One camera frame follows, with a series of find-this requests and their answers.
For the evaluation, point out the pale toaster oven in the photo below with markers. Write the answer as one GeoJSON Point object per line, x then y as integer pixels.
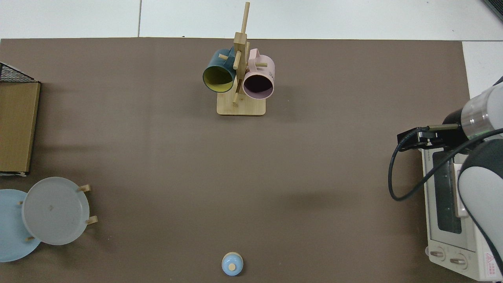
{"type": "Point", "coordinates": [448, 243]}

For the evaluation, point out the dark grey flat device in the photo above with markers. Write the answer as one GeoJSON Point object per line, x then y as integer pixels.
{"type": "Point", "coordinates": [497, 8]}

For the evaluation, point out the pink cup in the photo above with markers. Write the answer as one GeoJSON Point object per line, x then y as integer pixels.
{"type": "Point", "coordinates": [265, 67]}

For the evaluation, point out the wooden cup stand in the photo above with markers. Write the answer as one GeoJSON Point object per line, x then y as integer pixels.
{"type": "Point", "coordinates": [241, 108]}

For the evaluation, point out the dark blue cup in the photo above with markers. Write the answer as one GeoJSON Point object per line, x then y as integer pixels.
{"type": "Point", "coordinates": [216, 61]}

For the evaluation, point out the small blue round thing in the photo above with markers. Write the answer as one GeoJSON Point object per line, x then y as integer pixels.
{"type": "Point", "coordinates": [232, 264]}

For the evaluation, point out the brown table cloth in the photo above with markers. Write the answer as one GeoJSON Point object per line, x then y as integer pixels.
{"type": "Point", "coordinates": [196, 177]}

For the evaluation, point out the wooden plate rack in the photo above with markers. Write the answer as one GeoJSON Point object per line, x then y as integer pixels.
{"type": "Point", "coordinates": [93, 220]}

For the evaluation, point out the grey plate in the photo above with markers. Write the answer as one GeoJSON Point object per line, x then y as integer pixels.
{"type": "Point", "coordinates": [55, 212]}

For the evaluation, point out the light blue plate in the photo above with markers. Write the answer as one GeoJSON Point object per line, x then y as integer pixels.
{"type": "Point", "coordinates": [10, 228]}

